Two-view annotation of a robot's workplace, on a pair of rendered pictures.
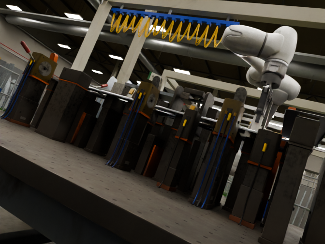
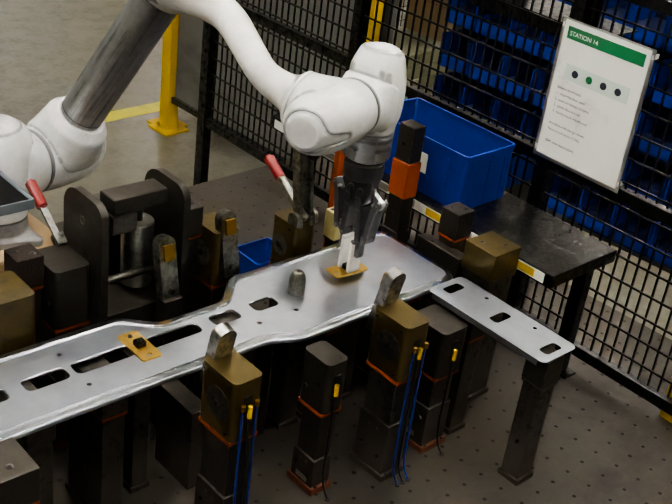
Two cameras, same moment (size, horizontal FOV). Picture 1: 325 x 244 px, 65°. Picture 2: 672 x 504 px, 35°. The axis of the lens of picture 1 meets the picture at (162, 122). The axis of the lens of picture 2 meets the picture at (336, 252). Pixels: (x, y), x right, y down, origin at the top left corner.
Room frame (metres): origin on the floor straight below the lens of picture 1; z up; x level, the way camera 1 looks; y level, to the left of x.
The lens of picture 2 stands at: (0.46, 1.36, 2.03)
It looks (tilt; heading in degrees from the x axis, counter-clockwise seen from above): 29 degrees down; 288
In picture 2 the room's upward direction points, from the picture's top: 8 degrees clockwise
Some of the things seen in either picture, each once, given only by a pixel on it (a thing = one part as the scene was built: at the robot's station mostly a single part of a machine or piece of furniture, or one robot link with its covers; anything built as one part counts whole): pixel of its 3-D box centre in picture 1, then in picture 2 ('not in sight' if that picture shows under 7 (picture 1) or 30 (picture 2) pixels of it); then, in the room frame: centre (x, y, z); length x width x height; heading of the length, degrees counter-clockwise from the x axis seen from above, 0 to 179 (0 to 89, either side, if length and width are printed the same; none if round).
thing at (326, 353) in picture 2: (178, 149); (322, 424); (0.90, -0.09, 0.84); 0.10 x 0.05 x 0.29; 153
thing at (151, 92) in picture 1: (133, 126); (230, 456); (0.99, 0.10, 0.87); 0.12 x 0.07 x 0.35; 153
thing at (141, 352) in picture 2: not in sight; (139, 343); (1.19, 0.07, 1.01); 0.08 x 0.04 x 0.01; 153
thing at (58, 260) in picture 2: (155, 137); (56, 345); (1.40, 0.00, 0.89); 0.12 x 0.07 x 0.38; 153
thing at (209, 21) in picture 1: (165, 24); not in sight; (4.20, 0.56, 2.98); 2.51 x 0.07 x 0.60; 65
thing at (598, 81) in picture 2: not in sight; (593, 104); (0.64, -0.79, 1.30); 0.23 x 0.02 x 0.31; 153
